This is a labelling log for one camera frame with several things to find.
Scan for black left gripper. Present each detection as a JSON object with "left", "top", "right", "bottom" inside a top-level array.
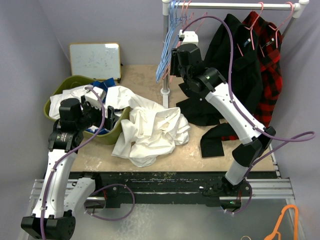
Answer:
[{"left": 76, "top": 95, "right": 118, "bottom": 132}]

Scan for white button shirt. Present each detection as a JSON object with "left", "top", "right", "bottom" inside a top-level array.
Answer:
[{"left": 105, "top": 86, "right": 191, "bottom": 168}]

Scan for pink wire hanger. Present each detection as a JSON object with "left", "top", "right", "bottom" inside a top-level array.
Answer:
[{"left": 161, "top": 0, "right": 195, "bottom": 80}]

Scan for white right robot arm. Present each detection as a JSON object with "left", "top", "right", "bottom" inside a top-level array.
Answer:
[{"left": 170, "top": 43, "right": 276, "bottom": 196}]

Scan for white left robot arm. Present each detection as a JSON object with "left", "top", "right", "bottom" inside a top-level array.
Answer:
[{"left": 21, "top": 96, "right": 105, "bottom": 240}]

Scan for blue plaid shirt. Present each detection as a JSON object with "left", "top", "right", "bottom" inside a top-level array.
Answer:
[{"left": 90, "top": 78, "right": 116, "bottom": 93}]

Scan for white shirt in basket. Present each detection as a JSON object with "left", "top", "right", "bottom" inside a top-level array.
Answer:
[{"left": 48, "top": 84, "right": 90, "bottom": 120}]

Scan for black shirt on hanger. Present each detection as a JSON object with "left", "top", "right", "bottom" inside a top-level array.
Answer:
[{"left": 176, "top": 13, "right": 264, "bottom": 158}]

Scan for pink hanger holding black shirt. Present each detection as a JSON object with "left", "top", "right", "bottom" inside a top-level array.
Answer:
[{"left": 235, "top": 1, "right": 264, "bottom": 57}]

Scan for red black plaid shirt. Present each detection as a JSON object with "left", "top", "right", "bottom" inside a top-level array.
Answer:
[{"left": 221, "top": 10, "right": 284, "bottom": 141}]

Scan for pink hanger holding plaid shirt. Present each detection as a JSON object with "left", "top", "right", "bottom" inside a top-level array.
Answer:
[{"left": 258, "top": 1, "right": 296, "bottom": 59}]

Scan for orange plastic hanger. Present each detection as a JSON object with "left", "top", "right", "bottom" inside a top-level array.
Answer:
[{"left": 263, "top": 204, "right": 300, "bottom": 240}]

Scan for green laundry basket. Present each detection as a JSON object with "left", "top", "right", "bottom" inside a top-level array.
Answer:
[{"left": 52, "top": 75, "right": 131, "bottom": 145}]

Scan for yellow framed whiteboard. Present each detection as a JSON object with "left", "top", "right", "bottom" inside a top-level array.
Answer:
[{"left": 69, "top": 42, "right": 122, "bottom": 83}]

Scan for metal clothes rack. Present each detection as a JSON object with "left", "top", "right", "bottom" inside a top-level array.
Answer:
[{"left": 156, "top": 0, "right": 309, "bottom": 108}]

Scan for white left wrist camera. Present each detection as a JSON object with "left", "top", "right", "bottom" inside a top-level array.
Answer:
[{"left": 84, "top": 86, "right": 107, "bottom": 108}]

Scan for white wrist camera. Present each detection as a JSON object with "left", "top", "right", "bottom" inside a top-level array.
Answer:
[
  {"left": 178, "top": 29, "right": 199, "bottom": 46},
  {"left": 84, "top": 86, "right": 107, "bottom": 108}
]

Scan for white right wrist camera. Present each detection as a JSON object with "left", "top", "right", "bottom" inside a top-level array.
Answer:
[{"left": 178, "top": 29, "right": 199, "bottom": 46}]

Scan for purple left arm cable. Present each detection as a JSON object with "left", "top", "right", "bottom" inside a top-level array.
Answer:
[{"left": 39, "top": 86, "right": 106, "bottom": 240}]

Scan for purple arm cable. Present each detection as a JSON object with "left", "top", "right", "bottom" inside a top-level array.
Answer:
[
  {"left": 181, "top": 16, "right": 316, "bottom": 181},
  {"left": 39, "top": 86, "right": 106, "bottom": 240}
]

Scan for blue wire hangers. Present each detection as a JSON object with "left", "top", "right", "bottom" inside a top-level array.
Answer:
[{"left": 155, "top": 0, "right": 181, "bottom": 83}]

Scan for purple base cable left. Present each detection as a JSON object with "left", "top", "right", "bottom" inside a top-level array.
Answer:
[{"left": 83, "top": 183, "right": 136, "bottom": 222}]

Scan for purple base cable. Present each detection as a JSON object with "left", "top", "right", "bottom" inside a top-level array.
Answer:
[
  {"left": 83, "top": 183, "right": 136, "bottom": 222},
  {"left": 221, "top": 181, "right": 253, "bottom": 216}
]

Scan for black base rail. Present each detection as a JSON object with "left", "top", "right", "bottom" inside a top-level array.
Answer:
[{"left": 42, "top": 170, "right": 278, "bottom": 209}]

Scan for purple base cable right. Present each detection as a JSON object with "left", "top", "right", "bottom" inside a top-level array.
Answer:
[{"left": 221, "top": 181, "right": 253, "bottom": 216}]

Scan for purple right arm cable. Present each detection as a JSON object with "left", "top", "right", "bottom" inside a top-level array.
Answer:
[{"left": 181, "top": 16, "right": 316, "bottom": 181}]

